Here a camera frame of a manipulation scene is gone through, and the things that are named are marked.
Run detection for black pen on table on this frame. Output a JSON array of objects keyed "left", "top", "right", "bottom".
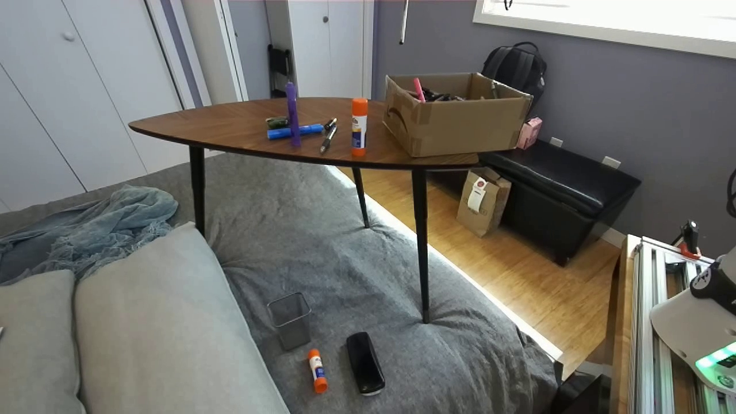
[{"left": 320, "top": 118, "right": 337, "bottom": 154}]

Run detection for small cardboard box with label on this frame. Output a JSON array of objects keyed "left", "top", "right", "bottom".
[{"left": 457, "top": 168, "right": 511, "bottom": 236}]

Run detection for large cardboard box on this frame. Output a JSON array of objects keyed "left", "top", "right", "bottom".
[{"left": 383, "top": 72, "right": 530, "bottom": 155}]

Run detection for pink object behind box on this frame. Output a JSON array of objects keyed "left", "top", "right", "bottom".
[{"left": 518, "top": 118, "right": 543, "bottom": 150}]

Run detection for wooden oval table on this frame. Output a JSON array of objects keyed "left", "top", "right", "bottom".
[{"left": 130, "top": 97, "right": 479, "bottom": 319}]

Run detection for blue marker on table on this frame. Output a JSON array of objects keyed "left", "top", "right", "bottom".
[{"left": 264, "top": 122, "right": 327, "bottom": 143}]

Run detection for upright orange glue stick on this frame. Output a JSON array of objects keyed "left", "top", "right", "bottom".
[{"left": 349, "top": 97, "right": 367, "bottom": 158}]

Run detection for grey carpet rug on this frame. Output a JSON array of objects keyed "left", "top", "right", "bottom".
[{"left": 0, "top": 152, "right": 561, "bottom": 414}]

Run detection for upright purple marker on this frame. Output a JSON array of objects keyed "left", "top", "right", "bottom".
[{"left": 284, "top": 80, "right": 300, "bottom": 150}]

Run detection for green marker on table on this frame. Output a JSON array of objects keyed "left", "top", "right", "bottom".
[{"left": 264, "top": 118, "right": 289, "bottom": 129}]

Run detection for pink marker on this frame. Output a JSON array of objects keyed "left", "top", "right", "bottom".
[{"left": 411, "top": 77, "right": 426, "bottom": 104}]

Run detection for grey mesh pencil cup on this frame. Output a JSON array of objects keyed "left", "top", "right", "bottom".
[{"left": 267, "top": 291, "right": 311, "bottom": 352}]

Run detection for black phone on floor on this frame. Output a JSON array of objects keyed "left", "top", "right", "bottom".
[{"left": 344, "top": 331, "right": 383, "bottom": 395}]

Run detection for orange glue stick on floor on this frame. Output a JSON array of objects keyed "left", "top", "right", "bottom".
[{"left": 306, "top": 348, "right": 329, "bottom": 395}]

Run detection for black leather ottoman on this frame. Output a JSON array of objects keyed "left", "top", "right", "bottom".
[{"left": 480, "top": 139, "right": 638, "bottom": 266}]

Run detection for black backpack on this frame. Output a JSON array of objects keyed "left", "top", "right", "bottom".
[{"left": 480, "top": 42, "right": 546, "bottom": 113}]

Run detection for grey sofa cushion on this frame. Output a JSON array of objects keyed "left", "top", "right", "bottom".
[{"left": 0, "top": 224, "right": 288, "bottom": 414}]

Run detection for blue grey blanket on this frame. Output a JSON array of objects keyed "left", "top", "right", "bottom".
[{"left": 0, "top": 183, "right": 180, "bottom": 285}]

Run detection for white closet doors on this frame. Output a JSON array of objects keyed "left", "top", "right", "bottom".
[{"left": 0, "top": 0, "right": 249, "bottom": 215}]

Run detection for aluminium frame rail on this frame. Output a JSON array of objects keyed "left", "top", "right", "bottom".
[{"left": 618, "top": 236, "right": 736, "bottom": 414}]

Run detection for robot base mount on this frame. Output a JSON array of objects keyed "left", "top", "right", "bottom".
[{"left": 651, "top": 249, "right": 736, "bottom": 395}]

